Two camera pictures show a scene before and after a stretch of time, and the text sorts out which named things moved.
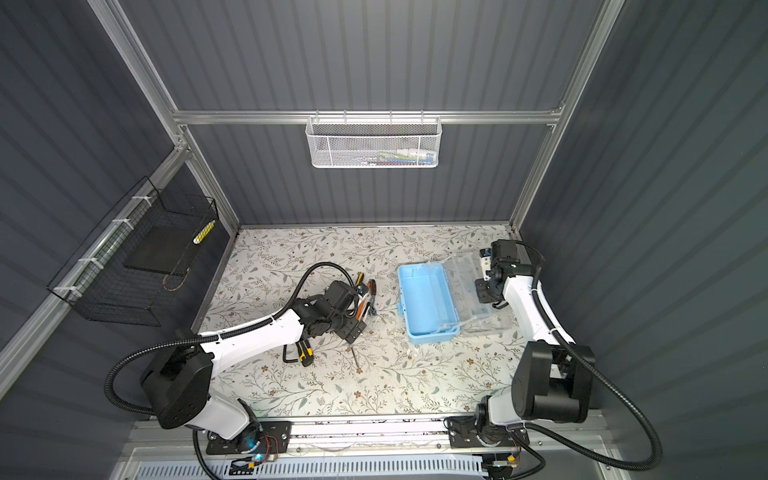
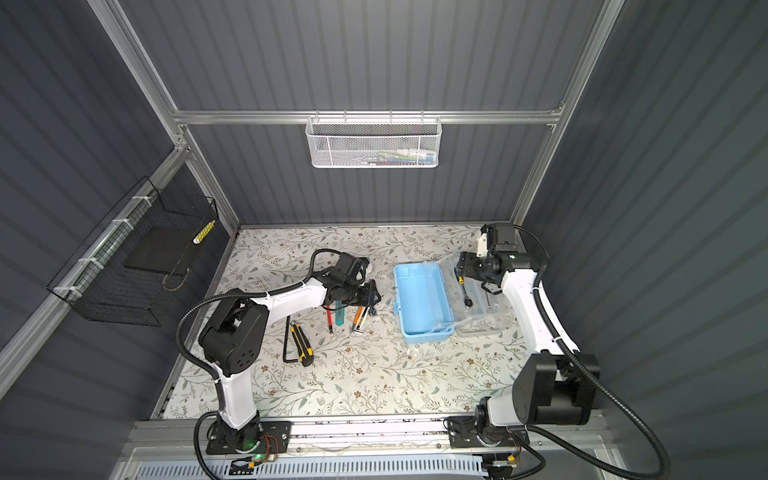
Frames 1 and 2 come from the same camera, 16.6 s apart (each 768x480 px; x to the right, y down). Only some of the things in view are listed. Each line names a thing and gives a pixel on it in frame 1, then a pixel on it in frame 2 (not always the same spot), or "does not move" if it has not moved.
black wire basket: x=119 y=271 does not move
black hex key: x=284 y=358 does not move
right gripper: x=484 y=294 to x=467 y=265
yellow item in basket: x=204 y=232 does not move
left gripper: x=347 y=332 to x=369 y=295
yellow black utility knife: x=305 y=352 does not move
